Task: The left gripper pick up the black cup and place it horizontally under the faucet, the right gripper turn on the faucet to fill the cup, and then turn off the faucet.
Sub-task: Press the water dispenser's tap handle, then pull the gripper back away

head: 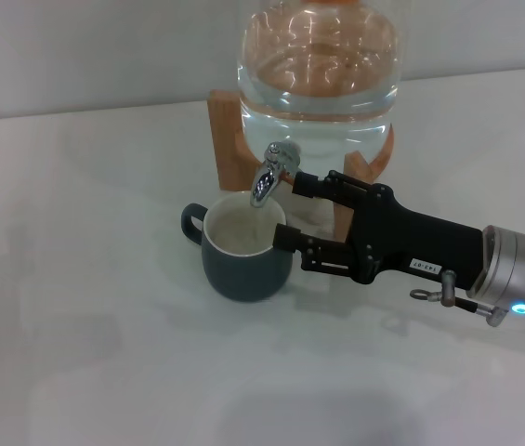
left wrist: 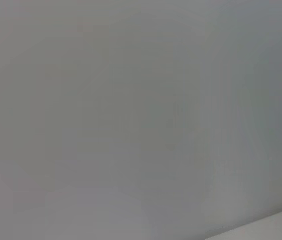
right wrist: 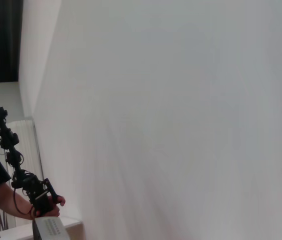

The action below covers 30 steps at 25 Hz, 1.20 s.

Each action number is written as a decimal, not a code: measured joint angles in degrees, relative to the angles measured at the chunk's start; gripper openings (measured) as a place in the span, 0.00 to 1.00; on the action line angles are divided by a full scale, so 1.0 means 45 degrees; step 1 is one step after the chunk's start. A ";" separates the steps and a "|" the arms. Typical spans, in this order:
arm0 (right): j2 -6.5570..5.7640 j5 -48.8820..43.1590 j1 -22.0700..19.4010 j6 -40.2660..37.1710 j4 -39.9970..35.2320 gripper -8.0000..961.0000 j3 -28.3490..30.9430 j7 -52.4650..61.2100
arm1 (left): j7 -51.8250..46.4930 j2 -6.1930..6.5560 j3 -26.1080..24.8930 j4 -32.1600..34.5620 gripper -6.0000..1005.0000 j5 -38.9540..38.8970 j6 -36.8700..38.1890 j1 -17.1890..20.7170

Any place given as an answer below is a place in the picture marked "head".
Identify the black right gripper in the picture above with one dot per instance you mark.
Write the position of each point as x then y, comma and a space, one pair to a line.
410, 237

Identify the chrome faucet with lever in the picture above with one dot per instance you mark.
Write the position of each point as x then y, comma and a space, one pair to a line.
264, 183

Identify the black ceramic cup white inside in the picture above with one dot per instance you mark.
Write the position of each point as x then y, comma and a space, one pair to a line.
248, 274

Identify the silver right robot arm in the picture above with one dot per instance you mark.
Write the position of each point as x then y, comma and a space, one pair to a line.
517, 269

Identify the wooden dispenser stand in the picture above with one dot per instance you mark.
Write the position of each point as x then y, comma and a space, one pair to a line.
225, 148

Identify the glass water dispenser jar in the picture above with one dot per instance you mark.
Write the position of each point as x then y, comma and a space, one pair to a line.
318, 93

